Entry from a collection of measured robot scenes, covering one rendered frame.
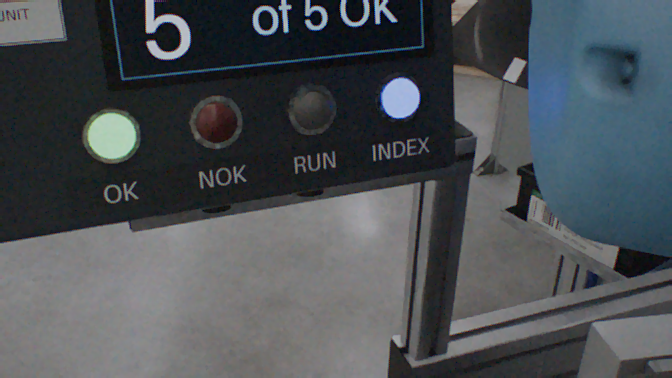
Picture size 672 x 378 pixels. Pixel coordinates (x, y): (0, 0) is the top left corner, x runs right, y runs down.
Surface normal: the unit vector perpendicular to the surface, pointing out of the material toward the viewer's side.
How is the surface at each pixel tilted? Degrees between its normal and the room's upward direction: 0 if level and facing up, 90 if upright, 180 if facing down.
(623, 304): 0
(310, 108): 72
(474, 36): 53
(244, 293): 0
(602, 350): 90
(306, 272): 0
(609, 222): 123
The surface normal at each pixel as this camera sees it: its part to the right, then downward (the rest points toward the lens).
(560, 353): 0.35, 0.46
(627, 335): 0.01, -0.87
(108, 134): 0.28, 0.17
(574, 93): -0.97, 0.18
